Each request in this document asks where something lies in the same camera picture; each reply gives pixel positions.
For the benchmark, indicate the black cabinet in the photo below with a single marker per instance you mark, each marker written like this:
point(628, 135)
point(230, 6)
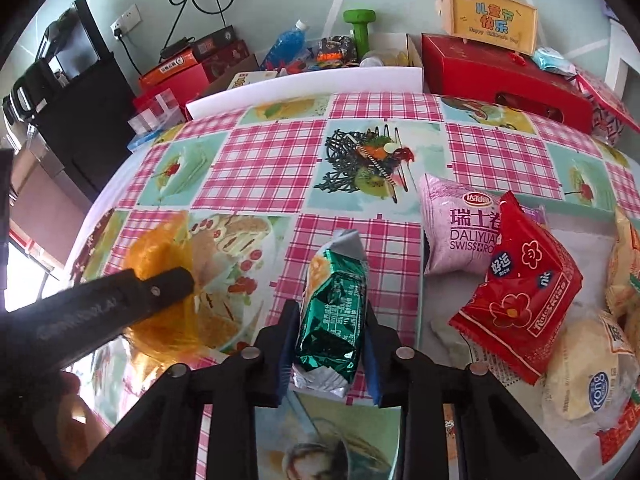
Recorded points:
point(85, 125)

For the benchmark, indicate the yellow printed card box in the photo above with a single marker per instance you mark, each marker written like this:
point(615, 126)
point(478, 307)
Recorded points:
point(250, 79)

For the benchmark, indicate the person's left hand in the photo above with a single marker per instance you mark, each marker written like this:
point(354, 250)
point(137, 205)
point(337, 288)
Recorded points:
point(80, 410)

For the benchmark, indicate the dark red flat box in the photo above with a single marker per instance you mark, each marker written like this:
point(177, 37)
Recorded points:
point(225, 62)

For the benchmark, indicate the red patterned gift box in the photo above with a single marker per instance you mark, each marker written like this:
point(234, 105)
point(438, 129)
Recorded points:
point(607, 105)

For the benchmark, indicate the light blue plastic lid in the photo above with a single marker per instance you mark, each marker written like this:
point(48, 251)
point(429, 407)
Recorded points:
point(145, 140)

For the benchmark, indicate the green dumbbell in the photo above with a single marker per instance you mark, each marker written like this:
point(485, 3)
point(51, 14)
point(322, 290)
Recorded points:
point(361, 27)

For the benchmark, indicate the pink swiss roll packet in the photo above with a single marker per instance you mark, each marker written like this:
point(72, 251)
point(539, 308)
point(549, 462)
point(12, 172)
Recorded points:
point(455, 240)

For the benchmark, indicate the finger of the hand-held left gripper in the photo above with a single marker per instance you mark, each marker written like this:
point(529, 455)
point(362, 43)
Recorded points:
point(160, 287)

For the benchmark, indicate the white shelf frame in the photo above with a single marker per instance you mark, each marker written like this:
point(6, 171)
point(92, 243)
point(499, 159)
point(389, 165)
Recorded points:
point(620, 60)

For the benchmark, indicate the blue liquid bottle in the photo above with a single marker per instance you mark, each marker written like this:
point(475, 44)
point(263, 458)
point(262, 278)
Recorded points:
point(285, 47)

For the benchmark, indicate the white wall outlet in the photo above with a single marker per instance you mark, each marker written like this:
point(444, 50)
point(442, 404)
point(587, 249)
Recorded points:
point(125, 22)

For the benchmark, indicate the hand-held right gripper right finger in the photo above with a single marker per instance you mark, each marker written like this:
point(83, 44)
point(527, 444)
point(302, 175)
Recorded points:
point(372, 360)

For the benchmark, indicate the red flower snack packet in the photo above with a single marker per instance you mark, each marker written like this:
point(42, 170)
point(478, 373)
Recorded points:
point(520, 285)

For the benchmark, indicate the black power adapter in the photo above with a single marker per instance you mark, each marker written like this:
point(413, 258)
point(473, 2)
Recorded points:
point(175, 47)

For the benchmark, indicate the blue face mask pack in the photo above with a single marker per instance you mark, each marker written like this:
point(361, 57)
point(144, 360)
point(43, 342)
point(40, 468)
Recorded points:
point(552, 62)

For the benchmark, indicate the large red box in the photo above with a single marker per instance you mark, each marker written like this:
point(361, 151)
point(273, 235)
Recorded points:
point(175, 85)

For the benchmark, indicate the green foil biscuit packet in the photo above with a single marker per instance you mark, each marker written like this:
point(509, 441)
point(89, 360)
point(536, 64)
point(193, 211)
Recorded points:
point(330, 325)

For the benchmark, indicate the clear round bread packet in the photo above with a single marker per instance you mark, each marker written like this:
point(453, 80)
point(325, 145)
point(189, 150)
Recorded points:
point(582, 375)

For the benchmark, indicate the orange flat box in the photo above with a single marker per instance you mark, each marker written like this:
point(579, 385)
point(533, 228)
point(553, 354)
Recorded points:
point(170, 72)

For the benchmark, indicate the white foam board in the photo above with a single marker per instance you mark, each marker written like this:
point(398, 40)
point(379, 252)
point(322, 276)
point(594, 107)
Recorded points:
point(305, 87)

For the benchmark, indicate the black flat box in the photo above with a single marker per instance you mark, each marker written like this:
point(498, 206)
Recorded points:
point(212, 40)

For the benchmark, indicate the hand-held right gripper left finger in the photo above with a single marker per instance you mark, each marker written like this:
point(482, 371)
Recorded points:
point(286, 345)

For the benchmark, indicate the red white biscuit packet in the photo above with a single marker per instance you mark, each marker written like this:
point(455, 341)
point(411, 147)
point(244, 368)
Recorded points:
point(617, 440)

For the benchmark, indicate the clear plastic bottle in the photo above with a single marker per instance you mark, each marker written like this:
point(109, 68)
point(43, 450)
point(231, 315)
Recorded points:
point(372, 60)

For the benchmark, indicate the cream orange snack packet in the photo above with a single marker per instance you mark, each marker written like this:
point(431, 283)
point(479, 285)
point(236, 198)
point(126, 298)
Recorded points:
point(625, 250)

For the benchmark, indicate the clear acrylic box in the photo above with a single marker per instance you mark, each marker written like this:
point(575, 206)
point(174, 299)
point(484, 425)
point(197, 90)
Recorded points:
point(155, 110)

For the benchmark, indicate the black coffee machine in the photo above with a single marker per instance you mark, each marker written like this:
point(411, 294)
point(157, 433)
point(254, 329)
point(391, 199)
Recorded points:
point(20, 95)

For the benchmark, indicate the orange jelly bag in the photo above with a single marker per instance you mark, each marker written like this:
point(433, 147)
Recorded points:
point(155, 250)

